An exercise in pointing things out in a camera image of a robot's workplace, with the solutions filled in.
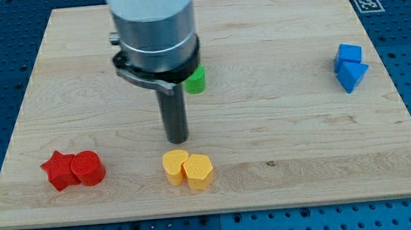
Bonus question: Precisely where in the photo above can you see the green block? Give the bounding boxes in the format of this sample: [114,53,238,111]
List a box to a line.
[184,64,206,94]

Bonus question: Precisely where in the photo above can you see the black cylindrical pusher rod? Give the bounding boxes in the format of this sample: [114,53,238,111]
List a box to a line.
[157,84,189,144]

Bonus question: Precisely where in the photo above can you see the wooden board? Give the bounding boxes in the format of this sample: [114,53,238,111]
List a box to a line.
[0,0,411,230]

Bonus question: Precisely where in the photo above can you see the yellow heart block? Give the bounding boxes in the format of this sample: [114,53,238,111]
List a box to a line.
[162,149,190,186]

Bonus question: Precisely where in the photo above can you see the yellow hexagon block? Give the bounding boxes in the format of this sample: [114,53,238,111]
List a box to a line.
[183,154,214,190]

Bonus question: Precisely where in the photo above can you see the red cylinder block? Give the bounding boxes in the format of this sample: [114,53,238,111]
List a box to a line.
[70,150,106,187]

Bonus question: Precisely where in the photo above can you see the blue triangle block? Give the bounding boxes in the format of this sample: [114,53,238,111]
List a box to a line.
[337,62,369,94]

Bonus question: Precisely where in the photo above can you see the red star block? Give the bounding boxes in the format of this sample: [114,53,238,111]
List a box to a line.
[40,150,80,191]

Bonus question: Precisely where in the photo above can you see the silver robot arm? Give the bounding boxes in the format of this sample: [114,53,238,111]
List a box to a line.
[105,0,200,96]

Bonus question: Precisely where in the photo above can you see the blue cube block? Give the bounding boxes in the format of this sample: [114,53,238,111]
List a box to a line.
[333,44,363,73]

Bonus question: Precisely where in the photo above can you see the white fiducial marker tag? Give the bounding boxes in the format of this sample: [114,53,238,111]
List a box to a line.
[353,0,385,14]

